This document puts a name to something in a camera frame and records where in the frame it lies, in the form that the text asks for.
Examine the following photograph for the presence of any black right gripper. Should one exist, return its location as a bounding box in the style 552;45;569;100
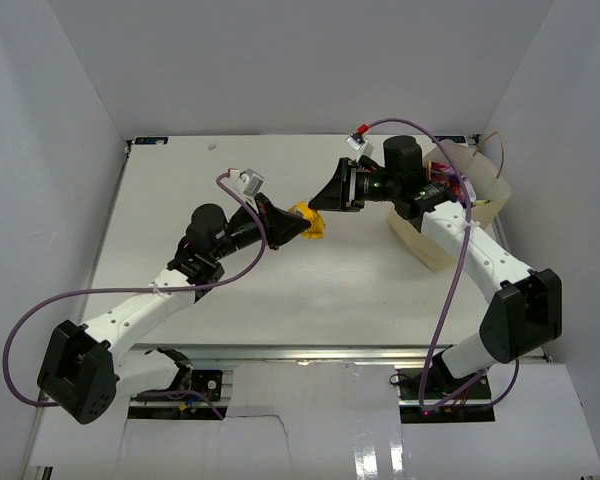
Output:
309;158;401;213

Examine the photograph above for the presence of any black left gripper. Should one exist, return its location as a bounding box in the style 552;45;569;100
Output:
212;193;311;261

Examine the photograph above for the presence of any yellow snack bar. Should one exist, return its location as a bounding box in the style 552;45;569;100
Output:
288;201;326;240

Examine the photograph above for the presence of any purple white snack packet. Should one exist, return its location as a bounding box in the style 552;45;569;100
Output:
425;160;477;205

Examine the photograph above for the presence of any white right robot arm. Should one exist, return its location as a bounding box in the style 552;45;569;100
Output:
309;132;562;399

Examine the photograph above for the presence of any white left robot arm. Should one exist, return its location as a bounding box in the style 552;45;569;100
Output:
37;193;311;425

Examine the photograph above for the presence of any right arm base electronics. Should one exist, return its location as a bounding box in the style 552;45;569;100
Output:
392;367;496;425

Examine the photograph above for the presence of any brown paper bag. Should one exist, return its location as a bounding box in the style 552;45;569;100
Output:
387;132;512;274

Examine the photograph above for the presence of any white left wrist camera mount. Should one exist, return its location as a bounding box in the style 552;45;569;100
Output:
228;169;264;206

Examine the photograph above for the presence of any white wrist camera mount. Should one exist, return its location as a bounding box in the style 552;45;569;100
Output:
347;124;374;160
228;169;264;206

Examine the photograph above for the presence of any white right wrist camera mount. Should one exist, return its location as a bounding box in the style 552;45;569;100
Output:
347;124;374;160

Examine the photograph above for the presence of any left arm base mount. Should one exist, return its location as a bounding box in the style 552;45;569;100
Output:
128;370;228;421

